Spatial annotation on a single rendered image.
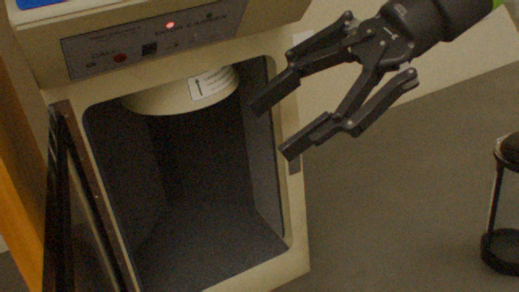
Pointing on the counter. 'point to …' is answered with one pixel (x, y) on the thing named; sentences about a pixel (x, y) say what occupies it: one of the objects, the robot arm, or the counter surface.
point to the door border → (62, 219)
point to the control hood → (57, 20)
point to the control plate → (156, 31)
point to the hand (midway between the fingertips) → (285, 118)
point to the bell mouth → (184, 93)
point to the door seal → (70, 208)
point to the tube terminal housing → (182, 65)
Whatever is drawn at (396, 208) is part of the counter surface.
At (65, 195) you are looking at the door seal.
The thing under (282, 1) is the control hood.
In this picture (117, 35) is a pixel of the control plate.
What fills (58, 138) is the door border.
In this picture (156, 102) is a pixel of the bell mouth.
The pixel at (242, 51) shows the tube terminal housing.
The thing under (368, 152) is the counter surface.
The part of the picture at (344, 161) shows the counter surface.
